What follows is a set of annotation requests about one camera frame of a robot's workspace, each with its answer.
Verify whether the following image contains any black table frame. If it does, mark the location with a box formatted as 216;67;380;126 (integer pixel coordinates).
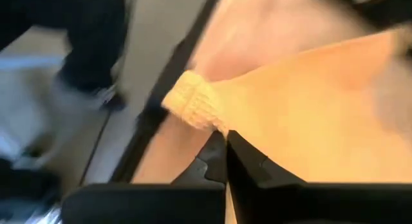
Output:
111;0;223;183

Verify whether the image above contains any person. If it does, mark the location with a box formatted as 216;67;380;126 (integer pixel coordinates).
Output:
0;0;129;113

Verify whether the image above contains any plain tan towel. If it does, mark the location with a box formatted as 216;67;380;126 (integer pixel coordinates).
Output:
162;27;412;183

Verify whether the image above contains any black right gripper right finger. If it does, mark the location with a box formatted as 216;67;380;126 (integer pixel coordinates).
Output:
227;129;306;186

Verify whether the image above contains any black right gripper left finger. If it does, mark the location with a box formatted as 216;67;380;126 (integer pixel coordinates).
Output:
170;131;228;185

